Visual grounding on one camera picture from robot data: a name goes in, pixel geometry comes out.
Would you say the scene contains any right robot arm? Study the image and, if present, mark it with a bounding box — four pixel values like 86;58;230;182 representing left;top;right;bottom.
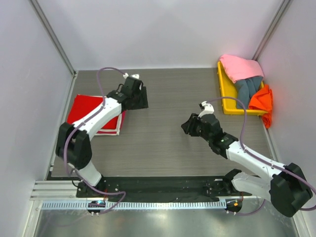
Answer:
181;114;316;217

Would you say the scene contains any yellow plastic bin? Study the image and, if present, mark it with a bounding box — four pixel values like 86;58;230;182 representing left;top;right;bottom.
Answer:
217;61;268;116

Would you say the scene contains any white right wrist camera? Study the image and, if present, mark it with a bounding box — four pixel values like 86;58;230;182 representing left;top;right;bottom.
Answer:
198;101;214;119

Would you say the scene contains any aluminium corner post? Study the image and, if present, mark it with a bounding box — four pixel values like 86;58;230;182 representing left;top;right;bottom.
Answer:
252;0;293;61
29;0;77;78

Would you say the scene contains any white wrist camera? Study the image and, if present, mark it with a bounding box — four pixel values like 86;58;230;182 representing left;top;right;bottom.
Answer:
123;73;140;79
198;101;214;119

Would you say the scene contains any left aluminium corner post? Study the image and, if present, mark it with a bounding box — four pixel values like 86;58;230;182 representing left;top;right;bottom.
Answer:
29;0;77;78

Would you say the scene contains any orange t shirt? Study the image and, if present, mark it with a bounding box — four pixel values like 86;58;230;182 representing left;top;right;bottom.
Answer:
248;84;274;129

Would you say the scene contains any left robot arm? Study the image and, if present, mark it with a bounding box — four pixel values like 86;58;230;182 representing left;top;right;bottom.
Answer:
55;74;148;198

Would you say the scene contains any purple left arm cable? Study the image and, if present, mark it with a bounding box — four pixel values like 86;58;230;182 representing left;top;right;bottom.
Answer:
59;67;127;227

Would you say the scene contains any slotted white cable duct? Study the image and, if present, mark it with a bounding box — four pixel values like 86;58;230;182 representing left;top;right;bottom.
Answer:
41;199;227;211

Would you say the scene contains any red t shirt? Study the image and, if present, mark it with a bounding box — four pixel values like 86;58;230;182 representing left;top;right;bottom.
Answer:
66;94;125;135

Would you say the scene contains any grey t shirt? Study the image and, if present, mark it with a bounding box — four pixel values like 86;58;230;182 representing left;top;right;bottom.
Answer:
234;76;263;109

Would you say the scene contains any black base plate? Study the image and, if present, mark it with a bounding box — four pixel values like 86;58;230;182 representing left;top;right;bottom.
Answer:
75;175;252;201

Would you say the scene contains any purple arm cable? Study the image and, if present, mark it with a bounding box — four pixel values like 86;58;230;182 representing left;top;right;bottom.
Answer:
206;96;316;217
59;67;127;227

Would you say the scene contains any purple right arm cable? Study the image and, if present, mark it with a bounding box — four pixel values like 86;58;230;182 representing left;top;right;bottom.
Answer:
206;96;316;217

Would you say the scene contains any right aluminium corner post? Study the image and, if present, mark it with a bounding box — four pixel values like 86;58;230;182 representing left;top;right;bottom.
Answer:
252;0;293;61

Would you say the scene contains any aluminium front rail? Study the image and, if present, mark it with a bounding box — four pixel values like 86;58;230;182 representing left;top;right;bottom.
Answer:
30;180;77;200

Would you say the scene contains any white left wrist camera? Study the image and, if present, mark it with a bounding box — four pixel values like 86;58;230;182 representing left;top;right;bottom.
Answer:
123;73;140;79

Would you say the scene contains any pink t shirt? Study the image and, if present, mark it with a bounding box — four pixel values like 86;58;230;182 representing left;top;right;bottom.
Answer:
219;54;264;83

